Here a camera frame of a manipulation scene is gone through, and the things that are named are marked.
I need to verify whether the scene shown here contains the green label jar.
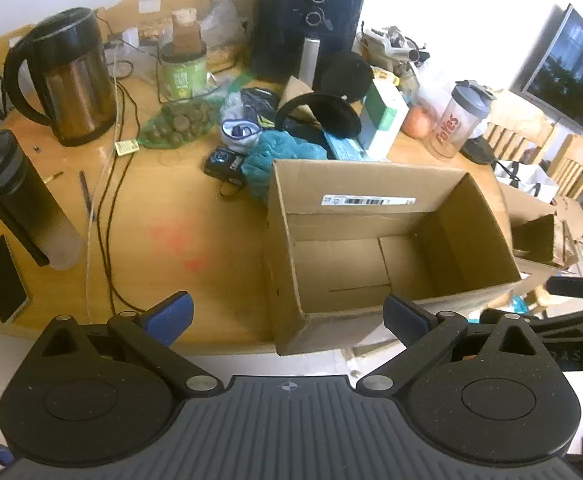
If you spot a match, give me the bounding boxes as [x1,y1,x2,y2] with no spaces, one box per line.
[158,42,208,103]

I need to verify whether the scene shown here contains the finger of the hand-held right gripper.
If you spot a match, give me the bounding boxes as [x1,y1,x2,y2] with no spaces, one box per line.
[545,271,583,302]
[479,305,583,343]

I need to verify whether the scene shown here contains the white tote bag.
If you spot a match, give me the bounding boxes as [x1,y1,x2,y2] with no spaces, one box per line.
[494,160,559,203]

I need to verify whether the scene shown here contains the brown spice bottle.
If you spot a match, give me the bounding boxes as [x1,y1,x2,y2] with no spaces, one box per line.
[171,7,202,57]

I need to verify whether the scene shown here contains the small cardboard box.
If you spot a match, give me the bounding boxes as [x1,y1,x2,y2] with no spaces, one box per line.
[499,182,583,268]

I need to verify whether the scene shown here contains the brown paper cone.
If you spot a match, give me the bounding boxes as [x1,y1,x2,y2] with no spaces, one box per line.
[281,75,317,106]

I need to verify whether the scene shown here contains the dark pen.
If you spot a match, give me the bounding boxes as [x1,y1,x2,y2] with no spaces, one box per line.
[80,170,94,221]

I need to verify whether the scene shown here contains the black steel electric kettle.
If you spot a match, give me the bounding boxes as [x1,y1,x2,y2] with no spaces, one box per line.
[4,7,118,148]

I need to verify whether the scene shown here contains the orange apple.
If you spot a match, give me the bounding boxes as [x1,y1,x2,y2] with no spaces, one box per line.
[402,105,435,139]

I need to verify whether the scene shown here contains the large cardboard box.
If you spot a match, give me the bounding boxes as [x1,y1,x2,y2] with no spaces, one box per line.
[264,159,572,357]

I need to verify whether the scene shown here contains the white and blue cloth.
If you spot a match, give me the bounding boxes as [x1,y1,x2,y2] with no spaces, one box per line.
[220,105,264,153]

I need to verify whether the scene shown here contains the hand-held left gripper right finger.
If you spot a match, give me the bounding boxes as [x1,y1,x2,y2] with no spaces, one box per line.
[356,294,547,396]

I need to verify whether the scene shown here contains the black earmuffs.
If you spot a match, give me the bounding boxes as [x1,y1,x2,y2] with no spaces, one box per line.
[275,51,375,138]

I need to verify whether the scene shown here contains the white and green carton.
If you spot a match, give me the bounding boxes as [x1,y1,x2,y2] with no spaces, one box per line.
[357,80,411,161]

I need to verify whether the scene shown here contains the small black box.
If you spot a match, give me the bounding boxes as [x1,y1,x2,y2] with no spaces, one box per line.
[204,146,247,181]

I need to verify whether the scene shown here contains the white cable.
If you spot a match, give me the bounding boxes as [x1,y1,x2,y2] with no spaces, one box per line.
[84,45,122,321]

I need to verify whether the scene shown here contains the black cycling glove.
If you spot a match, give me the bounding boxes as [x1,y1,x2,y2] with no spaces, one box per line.
[238,87,278,128]

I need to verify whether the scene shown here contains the black water bottle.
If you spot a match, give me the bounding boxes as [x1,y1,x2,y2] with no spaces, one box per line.
[0,130,83,272]

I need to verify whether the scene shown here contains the clear shaker bottle grey lid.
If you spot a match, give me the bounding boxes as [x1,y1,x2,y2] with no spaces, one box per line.
[429,80,497,160]

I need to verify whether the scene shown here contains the clear crumpled plastic bag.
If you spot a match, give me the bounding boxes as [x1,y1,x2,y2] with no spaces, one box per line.
[198,0,249,51]

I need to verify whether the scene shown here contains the white plastic bag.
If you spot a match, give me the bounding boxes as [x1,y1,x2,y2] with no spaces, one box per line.
[411,75,452,111]

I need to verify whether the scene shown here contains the black round lid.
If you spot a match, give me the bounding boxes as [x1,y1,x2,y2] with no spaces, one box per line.
[461,135,495,166]

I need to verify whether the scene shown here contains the wall television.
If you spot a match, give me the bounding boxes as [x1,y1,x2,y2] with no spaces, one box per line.
[509,4,583,137]

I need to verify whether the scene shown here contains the black smartphone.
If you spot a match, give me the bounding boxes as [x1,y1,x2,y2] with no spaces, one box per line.
[0,234,31,325]

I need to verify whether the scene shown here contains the teal towel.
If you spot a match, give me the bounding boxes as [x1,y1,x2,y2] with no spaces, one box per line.
[241,130,332,203]

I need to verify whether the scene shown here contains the green net bag of cakes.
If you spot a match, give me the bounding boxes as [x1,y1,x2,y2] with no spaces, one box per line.
[138,72,257,150]

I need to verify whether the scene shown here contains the blue patterned snack packet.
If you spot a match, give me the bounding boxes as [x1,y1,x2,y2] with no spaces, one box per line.
[324,130,367,161]

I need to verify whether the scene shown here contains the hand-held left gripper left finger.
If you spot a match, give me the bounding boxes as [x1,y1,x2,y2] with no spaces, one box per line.
[38,290,224,398]

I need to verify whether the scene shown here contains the black cable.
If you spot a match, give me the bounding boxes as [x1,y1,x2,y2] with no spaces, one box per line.
[94,10,147,313]

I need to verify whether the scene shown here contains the dark blue air fryer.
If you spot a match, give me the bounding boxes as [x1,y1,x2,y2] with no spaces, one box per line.
[248,0,368,88]

